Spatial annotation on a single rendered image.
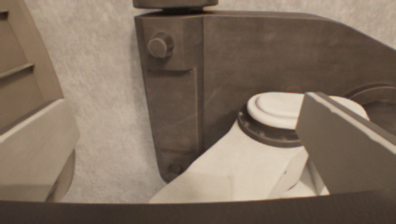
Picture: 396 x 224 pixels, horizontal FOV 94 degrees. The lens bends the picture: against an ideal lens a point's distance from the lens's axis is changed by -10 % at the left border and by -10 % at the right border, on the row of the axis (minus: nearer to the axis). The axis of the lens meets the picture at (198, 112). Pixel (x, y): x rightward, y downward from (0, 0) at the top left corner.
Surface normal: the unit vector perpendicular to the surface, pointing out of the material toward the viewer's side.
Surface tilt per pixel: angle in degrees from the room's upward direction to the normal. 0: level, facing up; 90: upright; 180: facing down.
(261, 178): 90
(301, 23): 0
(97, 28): 0
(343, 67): 0
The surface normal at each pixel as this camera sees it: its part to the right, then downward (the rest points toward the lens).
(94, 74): -0.18, 0.51
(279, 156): -0.02, -0.86
